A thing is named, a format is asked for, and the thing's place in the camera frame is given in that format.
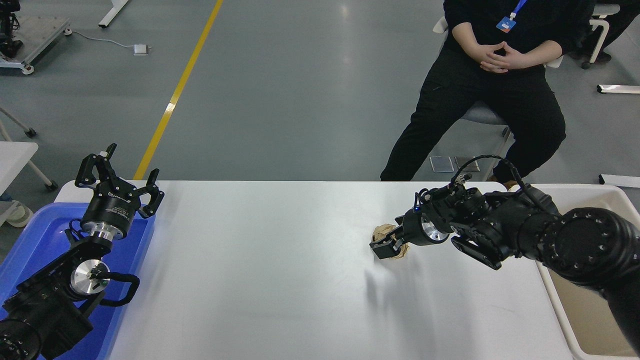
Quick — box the white table foot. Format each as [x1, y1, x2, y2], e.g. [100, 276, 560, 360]
[97, 0, 130, 29]

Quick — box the person's left hand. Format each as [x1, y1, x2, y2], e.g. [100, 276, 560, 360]
[481, 42, 530, 71]

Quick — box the white frame chair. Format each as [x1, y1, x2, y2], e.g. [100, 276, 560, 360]
[581, 4, 626, 70]

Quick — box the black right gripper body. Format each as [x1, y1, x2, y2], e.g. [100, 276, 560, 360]
[400, 207, 431, 247]

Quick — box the grey and white chair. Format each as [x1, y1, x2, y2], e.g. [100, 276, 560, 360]
[432, 15, 565, 182]

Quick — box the white shoe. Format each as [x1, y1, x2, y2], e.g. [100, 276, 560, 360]
[0, 192, 34, 229]

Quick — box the tan paper ball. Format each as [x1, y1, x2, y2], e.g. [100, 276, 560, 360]
[372, 223, 412, 261]

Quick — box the large pale plastic bin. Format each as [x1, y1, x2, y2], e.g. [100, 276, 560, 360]
[508, 183, 640, 360]

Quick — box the grey wheeled platform cart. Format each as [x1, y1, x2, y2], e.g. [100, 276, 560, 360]
[0, 15, 72, 76]

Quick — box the small white side table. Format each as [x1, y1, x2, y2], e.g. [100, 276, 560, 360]
[0, 142, 59, 192]

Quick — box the blue lanyard badge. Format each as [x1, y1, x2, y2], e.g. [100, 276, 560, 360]
[495, 0, 527, 34]

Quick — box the blue plastic tray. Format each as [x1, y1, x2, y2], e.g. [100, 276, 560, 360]
[0, 202, 156, 360]

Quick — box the black machine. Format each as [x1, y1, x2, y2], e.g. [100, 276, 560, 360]
[0, 0, 23, 59]

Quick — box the person's right hand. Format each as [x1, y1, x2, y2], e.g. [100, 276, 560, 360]
[470, 41, 509, 75]

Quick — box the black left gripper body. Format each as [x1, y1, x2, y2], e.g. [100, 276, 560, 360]
[81, 184, 138, 235]

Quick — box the white floor cable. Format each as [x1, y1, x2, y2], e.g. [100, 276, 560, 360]
[70, 31, 136, 51]

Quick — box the white floor bar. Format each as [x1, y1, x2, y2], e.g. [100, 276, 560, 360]
[596, 84, 640, 95]
[599, 174, 640, 189]

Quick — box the grey leg with caster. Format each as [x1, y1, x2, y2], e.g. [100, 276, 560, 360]
[0, 106, 38, 139]

